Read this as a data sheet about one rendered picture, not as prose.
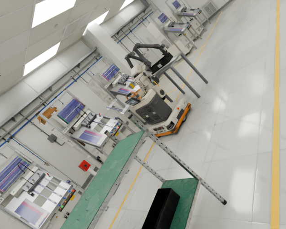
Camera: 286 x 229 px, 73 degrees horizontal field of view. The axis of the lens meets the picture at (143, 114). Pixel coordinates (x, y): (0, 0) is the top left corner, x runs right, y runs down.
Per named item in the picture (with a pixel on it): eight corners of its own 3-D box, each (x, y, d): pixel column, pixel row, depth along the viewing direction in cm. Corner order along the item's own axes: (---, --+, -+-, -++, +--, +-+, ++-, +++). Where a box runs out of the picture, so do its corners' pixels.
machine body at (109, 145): (136, 145, 425) (115, 127, 411) (120, 172, 383) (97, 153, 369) (122, 151, 475) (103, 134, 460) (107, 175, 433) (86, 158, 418)
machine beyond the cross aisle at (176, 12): (212, 21, 790) (181, -17, 745) (208, 29, 741) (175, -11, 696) (188, 42, 894) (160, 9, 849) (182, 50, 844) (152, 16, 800)
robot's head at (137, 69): (136, 72, 324) (135, 64, 326) (131, 77, 342) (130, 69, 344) (144, 72, 331) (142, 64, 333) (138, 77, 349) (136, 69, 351)
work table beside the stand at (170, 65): (199, 97, 350) (170, 66, 331) (175, 107, 409) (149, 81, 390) (208, 82, 371) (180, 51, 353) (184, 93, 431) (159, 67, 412)
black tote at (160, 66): (152, 74, 389) (148, 71, 387) (156, 69, 398) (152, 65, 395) (169, 62, 341) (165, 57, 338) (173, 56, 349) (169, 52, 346)
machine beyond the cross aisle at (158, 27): (203, 37, 704) (168, -5, 659) (198, 47, 654) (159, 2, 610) (177, 57, 808) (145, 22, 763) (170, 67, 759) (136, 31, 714)
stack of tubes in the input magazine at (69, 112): (84, 106, 401) (74, 97, 395) (68, 123, 371) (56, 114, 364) (82, 108, 411) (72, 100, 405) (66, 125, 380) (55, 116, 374)
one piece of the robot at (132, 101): (145, 102, 309) (132, 97, 300) (135, 107, 339) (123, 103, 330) (145, 96, 313) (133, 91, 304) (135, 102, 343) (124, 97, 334)
